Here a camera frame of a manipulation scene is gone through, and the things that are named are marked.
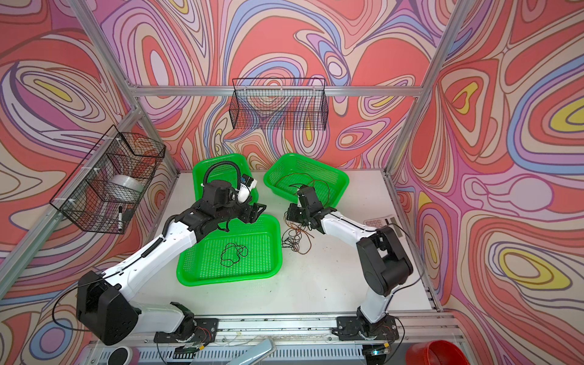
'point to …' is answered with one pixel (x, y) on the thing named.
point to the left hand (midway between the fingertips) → (261, 201)
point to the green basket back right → (293, 171)
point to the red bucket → (436, 352)
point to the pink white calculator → (390, 220)
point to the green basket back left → (222, 172)
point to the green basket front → (200, 265)
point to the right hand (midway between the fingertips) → (289, 216)
